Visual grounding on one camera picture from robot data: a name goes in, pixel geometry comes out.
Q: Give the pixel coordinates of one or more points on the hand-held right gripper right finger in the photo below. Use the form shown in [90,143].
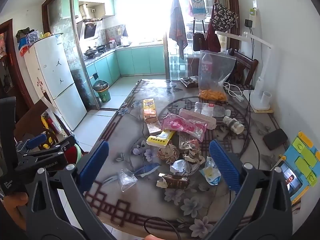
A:
[223,165]

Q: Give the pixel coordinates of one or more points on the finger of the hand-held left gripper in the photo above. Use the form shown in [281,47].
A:
[53,151]
[37,140]

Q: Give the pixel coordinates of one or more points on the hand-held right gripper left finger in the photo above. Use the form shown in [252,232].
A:
[95,162]

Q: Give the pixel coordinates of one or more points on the red bucket green rim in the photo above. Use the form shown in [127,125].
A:
[72,152]

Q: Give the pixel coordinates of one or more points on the yellow and white box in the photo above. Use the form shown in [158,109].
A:
[160,138]

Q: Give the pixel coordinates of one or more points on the black shoulder bag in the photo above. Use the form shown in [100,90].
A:
[198,42]

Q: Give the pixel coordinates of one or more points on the green trash bin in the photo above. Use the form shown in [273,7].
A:
[102,93]

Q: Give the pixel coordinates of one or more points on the person's left hand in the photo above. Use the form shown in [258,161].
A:
[15,207]

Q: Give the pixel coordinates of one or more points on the blue and white wrapper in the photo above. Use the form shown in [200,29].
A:
[211,174]

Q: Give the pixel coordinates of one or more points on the yellow bag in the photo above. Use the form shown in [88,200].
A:
[44,123]

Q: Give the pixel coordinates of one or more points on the carved wooden chair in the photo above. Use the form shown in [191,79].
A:
[32,115]

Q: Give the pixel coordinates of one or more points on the clear crumpled wrapper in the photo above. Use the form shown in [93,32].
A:
[126,178]

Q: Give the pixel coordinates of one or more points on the brown crumpled wrapper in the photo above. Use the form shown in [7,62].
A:
[168,154]
[191,148]

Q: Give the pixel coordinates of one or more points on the white pill bottle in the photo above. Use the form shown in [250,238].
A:
[233,125]

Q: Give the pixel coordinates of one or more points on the crumpled white paper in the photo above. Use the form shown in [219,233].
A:
[180,166]

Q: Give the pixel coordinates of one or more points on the brown cigarette box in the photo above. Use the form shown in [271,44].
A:
[175,182]

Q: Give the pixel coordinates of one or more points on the floral tablecloth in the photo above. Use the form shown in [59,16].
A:
[125,205]

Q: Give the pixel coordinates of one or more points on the clear plastic packet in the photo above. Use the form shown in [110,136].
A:
[198,117]

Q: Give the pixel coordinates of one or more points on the clear plastic bottle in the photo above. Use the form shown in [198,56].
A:
[210,110]

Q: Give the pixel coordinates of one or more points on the black phone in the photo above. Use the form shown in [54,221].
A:
[275,139]

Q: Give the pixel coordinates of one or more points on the pink printed wrapper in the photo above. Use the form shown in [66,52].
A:
[180,127]

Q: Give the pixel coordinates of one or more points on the white refrigerator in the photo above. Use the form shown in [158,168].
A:
[57,80]

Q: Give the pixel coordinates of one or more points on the phone with lit screen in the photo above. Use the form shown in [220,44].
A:
[292,181]

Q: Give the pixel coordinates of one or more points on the yellow drink carton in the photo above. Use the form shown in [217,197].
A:
[150,110]

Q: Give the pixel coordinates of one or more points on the phone on colourful stand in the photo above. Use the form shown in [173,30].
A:
[303,155]

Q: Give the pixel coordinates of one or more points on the white desk lamp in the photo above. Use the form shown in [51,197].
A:
[260,90]

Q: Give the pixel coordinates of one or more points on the zip bag with orange snacks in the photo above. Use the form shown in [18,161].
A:
[215,80]

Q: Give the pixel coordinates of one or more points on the red and blue box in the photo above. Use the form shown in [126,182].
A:
[24,48]

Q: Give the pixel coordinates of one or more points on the dark snack packet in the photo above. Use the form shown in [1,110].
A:
[189,81]

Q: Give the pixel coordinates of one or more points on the red hanging ornament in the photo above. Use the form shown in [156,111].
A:
[2,45]

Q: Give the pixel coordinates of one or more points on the dark wooden chair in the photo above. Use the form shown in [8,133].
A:
[247,65]

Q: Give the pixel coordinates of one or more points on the black wok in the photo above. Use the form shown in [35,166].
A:
[90,51]

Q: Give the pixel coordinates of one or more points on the dark green bag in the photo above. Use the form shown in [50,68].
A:
[23,33]

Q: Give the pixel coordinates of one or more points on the teal kitchen cabinets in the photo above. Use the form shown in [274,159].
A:
[140,60]

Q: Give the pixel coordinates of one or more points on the range hood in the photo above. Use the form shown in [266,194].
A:
[90,30]

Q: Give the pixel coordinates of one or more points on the dark red cloth bag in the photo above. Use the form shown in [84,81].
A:
[214,40]

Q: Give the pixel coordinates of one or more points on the grey hanging towel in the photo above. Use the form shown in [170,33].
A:
[177,32]

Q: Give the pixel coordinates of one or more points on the letter printed bag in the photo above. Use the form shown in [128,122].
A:
[223,17]

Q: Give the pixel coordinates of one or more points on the white bag with face print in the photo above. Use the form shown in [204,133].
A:
[197,5]

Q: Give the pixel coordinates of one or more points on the black wall adapter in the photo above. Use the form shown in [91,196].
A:
[248,23]

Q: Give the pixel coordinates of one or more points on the green and white wall charger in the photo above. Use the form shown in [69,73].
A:
[252,13]

